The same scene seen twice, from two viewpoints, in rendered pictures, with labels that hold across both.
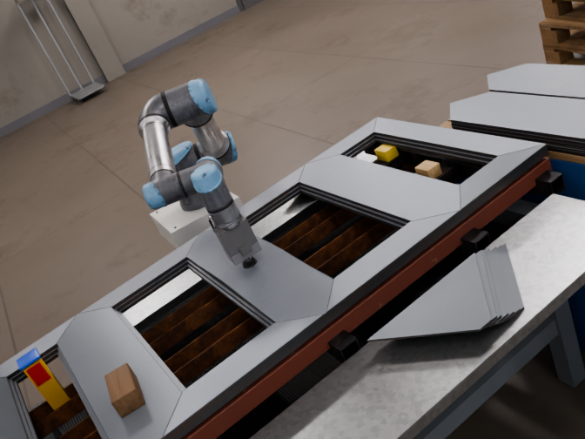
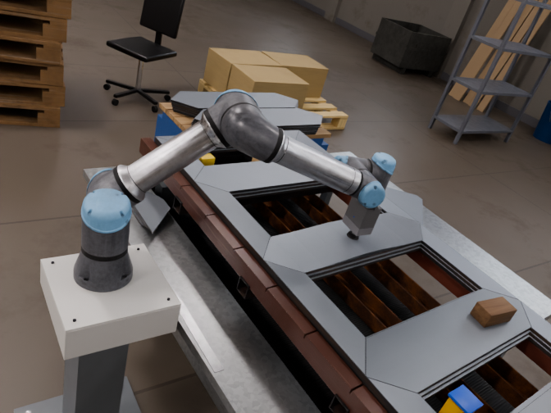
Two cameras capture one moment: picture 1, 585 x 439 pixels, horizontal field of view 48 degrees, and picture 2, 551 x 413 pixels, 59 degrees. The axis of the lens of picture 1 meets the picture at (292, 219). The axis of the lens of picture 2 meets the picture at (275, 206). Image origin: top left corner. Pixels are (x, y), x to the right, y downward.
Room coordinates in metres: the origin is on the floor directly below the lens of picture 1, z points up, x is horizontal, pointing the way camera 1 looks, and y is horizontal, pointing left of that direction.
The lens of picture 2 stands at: (2.38, 1.35, 1.71)
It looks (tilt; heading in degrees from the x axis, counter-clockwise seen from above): 30 degrees down; 248
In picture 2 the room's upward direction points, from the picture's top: 17 degrees clockwise
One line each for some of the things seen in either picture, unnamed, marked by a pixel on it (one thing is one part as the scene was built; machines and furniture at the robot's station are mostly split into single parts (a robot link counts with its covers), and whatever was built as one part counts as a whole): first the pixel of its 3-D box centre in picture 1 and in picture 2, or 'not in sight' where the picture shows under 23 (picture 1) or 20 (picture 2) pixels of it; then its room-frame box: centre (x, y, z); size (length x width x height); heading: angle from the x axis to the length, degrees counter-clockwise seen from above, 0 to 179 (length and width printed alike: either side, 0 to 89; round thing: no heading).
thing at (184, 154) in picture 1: (184, 162); (106, 220); (2.37, 0.28, 0.94); 0.13 x 0.12 x 0.14; 89
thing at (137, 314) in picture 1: (251, 233); (179, 273); (2.14, 0.16, 0.67); 1.30 x 0.20 x 0.03; 112
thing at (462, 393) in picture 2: (30, 361); (464, 401); (1.56, 0.81, 0.88); 0.06 x 0.06 x 0.02; 22
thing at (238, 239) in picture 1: (237, 238); (365, 213); (1.57, 0.16, 0.95); 0.10 x 0.09 x 0.16; 15
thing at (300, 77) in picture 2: not in sight; (277, 89); (0.88, -3.08, 0.23); 1.29 x 0.88 x 0.47; 18
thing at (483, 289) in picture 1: (468, 302); (396, 197); (1.16, -0.28, 0.77); 0.45 x 0.20 x 0.04; 112
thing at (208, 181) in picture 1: (211, 187); (378, 172); (1.59, 0.16, 1.11); 0.09 x 0.08 x 0.11; 179
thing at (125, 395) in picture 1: (124, 389); (493, 311); (1.26, 0.51, 0.87); 0.12 x 0.06 x 0.05; 13
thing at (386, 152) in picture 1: (386, 152); (205, 160); (2.01, -0.38, 0.79); 0.06 x 0.05 x 0.04; 22
